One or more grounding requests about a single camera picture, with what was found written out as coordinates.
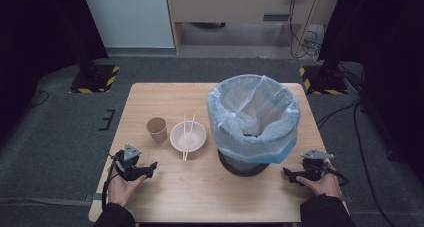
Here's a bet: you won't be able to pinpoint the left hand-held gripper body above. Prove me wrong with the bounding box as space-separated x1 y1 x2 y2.
114 143 150 182

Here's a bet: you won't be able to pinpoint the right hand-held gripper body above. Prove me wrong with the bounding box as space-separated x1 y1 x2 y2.
300 148 335 182

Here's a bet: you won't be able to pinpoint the brown paper cup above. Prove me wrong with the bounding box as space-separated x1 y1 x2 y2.
146 116 169 145

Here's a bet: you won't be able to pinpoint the black mesh trash bin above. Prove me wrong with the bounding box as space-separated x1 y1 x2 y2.
217 149 271 178

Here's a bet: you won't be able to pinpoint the bin with blue liner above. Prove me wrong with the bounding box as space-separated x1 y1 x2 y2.
206 73 302 165

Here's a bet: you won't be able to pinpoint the white disposable bowl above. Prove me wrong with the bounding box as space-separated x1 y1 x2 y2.
169 120 208 154

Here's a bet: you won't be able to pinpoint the wooden chopstick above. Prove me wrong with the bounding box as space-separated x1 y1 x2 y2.
181 114 187 162
183 113 197 162

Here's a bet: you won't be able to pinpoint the person's right hand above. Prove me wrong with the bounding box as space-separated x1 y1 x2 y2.
295 160 343 200

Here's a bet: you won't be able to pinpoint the person's left hand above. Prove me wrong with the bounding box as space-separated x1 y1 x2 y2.
107 165 148 209

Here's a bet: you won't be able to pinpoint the striped black stand base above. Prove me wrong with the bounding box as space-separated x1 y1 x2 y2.
298 64 349 96
68 64 121 95

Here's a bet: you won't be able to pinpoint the dark curtain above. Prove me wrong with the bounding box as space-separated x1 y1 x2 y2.
317 0 424 185
0 0 110 140

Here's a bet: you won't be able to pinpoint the right hand-held gripper cable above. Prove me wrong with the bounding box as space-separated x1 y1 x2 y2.
328 166 351 189

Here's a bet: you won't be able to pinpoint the hand-held gripper cable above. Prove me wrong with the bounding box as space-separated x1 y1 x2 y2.
328 166 351 189
101 152 122 211

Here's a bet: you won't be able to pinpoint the left hand-held gripper cable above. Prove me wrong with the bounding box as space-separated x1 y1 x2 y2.
101 152 122 211

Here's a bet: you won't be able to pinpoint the long black floor cable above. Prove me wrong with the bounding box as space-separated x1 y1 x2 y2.
314 98 398 227

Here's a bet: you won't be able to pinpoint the thin black floor cable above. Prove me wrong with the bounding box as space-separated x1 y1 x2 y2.
27 89 51 109

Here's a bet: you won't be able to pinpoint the black cables under desk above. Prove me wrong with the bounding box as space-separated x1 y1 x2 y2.
287 0 325 60

